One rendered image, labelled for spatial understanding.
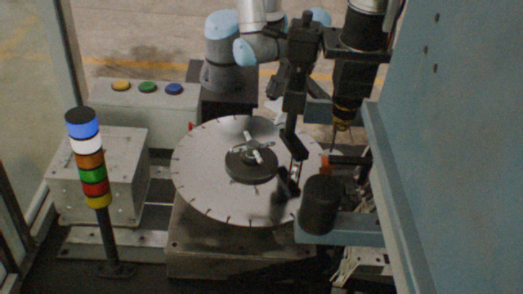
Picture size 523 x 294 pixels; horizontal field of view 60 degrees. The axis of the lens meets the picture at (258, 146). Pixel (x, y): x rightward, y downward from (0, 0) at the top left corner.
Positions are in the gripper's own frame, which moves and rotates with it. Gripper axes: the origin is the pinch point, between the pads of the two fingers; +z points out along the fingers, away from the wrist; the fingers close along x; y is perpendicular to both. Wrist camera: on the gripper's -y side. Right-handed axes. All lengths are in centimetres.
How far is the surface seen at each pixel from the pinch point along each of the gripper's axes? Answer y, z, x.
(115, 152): 30.9, 18.9, 13.9
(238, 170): 1.7, 14.5, 18.4
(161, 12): 167, -121, -187
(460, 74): -27, 13, 75
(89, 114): 19, 19, 45
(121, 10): 195, -110, -180
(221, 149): 7.8, 10.8, 14.7
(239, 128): 7.4, 3.9, 10.1
